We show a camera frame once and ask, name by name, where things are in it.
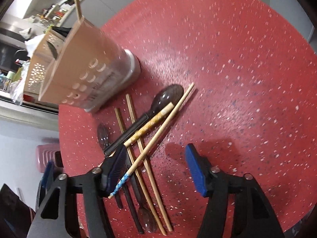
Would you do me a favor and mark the blue wooden chopstick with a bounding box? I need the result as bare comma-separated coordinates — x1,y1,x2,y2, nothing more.
108,82,195,199

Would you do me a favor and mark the dark brown spoon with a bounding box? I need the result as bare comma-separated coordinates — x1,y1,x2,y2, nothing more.
122,153,158,235

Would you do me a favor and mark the yellow patterned chopstick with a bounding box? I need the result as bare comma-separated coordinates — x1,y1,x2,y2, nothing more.
124,102,175,148

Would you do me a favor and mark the plain bamboo chopstick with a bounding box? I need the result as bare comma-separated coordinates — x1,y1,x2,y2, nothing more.
126,93,173,231

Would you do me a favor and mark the stamped bamboo chopstick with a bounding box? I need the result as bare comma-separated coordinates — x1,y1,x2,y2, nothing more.
114,107,168,236

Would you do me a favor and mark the brown spoon black handle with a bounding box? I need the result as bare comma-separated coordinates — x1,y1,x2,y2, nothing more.
104,84,184,157

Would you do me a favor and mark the pink plastic stool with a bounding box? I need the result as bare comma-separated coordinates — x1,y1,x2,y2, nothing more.
35,143,63,173

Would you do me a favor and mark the beige utensil holder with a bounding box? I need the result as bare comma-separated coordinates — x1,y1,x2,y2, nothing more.
38,17,141,113

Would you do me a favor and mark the cream perforated storage rack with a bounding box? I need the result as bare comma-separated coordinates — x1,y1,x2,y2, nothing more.
24,28,65,98

